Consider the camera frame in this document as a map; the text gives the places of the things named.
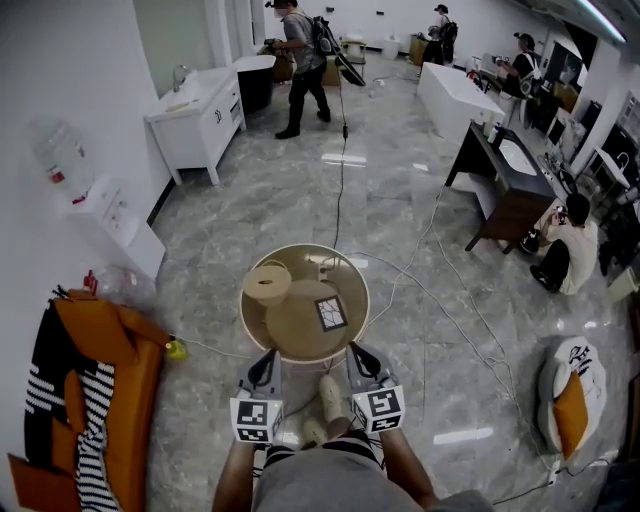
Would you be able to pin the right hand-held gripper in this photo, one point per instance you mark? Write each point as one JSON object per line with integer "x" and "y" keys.
{"x": 380, "y": 407}

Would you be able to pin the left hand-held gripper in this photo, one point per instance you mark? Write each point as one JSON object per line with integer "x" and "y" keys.
{"x": 252, "y": 417}

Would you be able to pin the black framed picture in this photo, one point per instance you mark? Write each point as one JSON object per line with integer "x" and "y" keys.
{"x": 331, "y": 313}

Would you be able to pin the person's left forearm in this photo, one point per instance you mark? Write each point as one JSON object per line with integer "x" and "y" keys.
{"x": 235, "y": 475}

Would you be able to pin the person's right forearm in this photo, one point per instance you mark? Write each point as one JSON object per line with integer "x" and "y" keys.
{"x": 407, "y": 465}

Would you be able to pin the round glass coffee table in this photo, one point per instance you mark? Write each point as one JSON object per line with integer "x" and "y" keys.
{"x": 355, "y": 285}

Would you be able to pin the person's right beige shoe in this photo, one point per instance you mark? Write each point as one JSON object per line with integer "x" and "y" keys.
{"x": 331, "y": 400}

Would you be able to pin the person's beige shoe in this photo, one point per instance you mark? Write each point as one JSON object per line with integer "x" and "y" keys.
{"x": 331, "y": 400}
{"x": 315, "y": 432}

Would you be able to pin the person's right leg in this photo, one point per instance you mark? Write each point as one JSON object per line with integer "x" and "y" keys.
{"x": 339, "y": 427}

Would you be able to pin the person's black white striped shorts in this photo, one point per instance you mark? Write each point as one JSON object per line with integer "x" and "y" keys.
{"x": 350, "y": 447}

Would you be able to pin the person's left beige shoe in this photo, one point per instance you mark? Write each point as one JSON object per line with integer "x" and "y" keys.
{"x": 315, "y": 432}

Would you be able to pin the yellow green bottle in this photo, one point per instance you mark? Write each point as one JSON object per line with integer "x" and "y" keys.
{"x": 176, "y": 350}

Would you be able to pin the white power strip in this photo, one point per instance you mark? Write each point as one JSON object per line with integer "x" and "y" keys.
{"x": 325, "y": 271}
{"x": 554, "y": 472}

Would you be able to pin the person's grey shirt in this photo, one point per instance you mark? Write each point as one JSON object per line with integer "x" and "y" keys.
{"x": 330, "y": 485}

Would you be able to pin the orange sofa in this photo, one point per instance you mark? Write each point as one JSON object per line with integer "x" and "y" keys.
{"x": 135, "y": 380}

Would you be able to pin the clear plastic water jug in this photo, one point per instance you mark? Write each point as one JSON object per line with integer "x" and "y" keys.
{"x": 65, "y": 155}
{"x": 120, "y": 287}

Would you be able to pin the white beanbag seat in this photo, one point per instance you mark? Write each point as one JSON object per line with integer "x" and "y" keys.
{"x": 550, "y": 365}

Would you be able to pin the orange pillow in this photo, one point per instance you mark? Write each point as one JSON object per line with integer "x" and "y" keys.
{"x": 572, "y": 415}

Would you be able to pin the white water dispenser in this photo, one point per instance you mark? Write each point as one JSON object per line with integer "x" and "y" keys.
{"x": 120, "y": 225}

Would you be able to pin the black white striped blanket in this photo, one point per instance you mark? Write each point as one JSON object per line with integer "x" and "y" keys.
{"x": 47, "y": 360}

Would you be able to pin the dark wooden vanity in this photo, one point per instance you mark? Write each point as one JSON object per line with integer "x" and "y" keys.
{"x": 515, "y": 200}

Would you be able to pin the white vanity cabinet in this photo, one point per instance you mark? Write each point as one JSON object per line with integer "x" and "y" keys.
{"x": 200, "y": 125}

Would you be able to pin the small white bin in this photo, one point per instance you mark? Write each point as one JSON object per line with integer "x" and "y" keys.
{"x": 625, "y": 285}

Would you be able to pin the white bottle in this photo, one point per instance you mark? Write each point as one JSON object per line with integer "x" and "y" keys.
{"x": 493, "y": 132}

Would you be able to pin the black bathtub with white rim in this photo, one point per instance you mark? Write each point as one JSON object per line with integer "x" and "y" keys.
{"x": 255, "y": 82}

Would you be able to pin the cardboard box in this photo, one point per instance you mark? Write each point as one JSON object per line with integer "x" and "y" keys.
{"x": 284, "y": 67}
{"x": 417, "y": 50}

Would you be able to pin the chrome faucet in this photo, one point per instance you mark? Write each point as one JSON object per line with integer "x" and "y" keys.
{"x": 179, "y": 75}

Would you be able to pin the black backpack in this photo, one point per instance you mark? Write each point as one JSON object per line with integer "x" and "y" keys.
{"x": 325, "y": 37}

